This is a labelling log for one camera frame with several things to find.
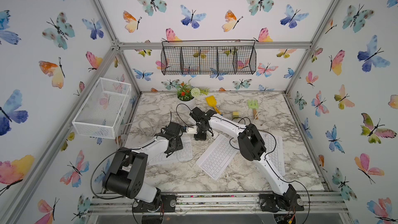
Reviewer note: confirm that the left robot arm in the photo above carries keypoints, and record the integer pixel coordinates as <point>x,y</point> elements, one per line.
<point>126,173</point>

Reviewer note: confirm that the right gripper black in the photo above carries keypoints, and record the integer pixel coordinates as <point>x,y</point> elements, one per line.
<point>200,137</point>

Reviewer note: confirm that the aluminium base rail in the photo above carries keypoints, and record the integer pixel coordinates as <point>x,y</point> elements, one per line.
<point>223,203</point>

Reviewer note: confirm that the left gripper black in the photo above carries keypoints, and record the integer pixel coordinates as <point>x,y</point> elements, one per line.
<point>180,145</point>

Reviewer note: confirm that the white keyboard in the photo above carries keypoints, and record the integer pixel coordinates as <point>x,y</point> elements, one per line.
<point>183,155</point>
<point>217,157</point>
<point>274,146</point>

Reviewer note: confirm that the potted plant white pot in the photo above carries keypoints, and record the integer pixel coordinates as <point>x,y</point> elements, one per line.
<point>187,93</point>

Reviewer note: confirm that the white mesh wall basket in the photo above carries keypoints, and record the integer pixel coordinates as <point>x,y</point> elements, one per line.
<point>101,114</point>

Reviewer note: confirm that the black wire wall basket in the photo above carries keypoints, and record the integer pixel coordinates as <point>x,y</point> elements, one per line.
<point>207,57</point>

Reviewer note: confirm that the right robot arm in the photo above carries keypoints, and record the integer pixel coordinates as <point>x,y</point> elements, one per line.
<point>284,197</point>

